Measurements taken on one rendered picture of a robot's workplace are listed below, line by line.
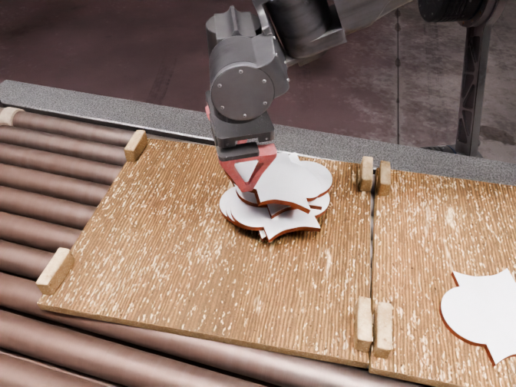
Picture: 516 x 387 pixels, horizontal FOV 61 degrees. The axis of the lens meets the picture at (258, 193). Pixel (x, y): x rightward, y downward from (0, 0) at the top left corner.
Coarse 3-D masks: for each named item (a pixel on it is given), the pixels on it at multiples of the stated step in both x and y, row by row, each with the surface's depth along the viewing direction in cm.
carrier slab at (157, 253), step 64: (128, 192) 69; (192, 192) 69; (128, 256) 60; (192, 256) 60; (256, 256) 60; (320, 256) 60; (128, 320) 53; (192, 320) 53; (256, 320) 53; (320, 320) 53
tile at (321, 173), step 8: (296, 160) 68; (304, 160) 68; (312, 168) 67; (320, 168) 67; (320, 176) 65; (328, 176) 65; (320, 184) 64; (328, 184) 64; (240, 192) 63; (248, 192) 63; (320, 192) 63; (248, 200) 62; (272, 208) 60; (280, 208) 60; (288, 208) 61; (312, 208) 62; (320, 208) 61; (272, 216) 60
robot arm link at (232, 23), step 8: (232, 8) 44; (216, 16) 45; (224, 16) 45; (232, 16) 43; (240, 16) 45; (248, 16) 45; (256, 16) 45; (208, 24) 44; (216, 24) 43; (224, 24) 43; (232, 24) 42; (240, 24) 43; (248, 24) 43; (256, 24) 44; (208, 32) 44; (216, 32) 42; (224, 32) 42; (232, 32) 41; (240, 32) 41; (248, 32) 42; (256, 32) 43; (208, 40) 44; (216, 40) 43; (208, 48) 45
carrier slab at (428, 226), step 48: (432, 192) 69; (480, 192) 69; (384, 240) 62; (432, 240) 62; (480, 240) 62; (384, 288) 56; (432, 288) 56; (432, 336) 51; (432, 384) 48; (480, 384) 47
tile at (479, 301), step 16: (464, 288) 55; (480, 288) 55; (496, 288) 55; (512, 288) 55; (448, 304) 53; (464, 304) 53; (480, 304) 53; (496, 304) 53; (512, 304) 53; (448, 320) 52; (464, 320) 52; (480, 320) 52; (496, 320) 52; (512, 320) 52; (464, 336) 50; (480, 336) 50; (496, 336) 50; (512, 336) 50; (496, 352) 49; (512, 352) 49
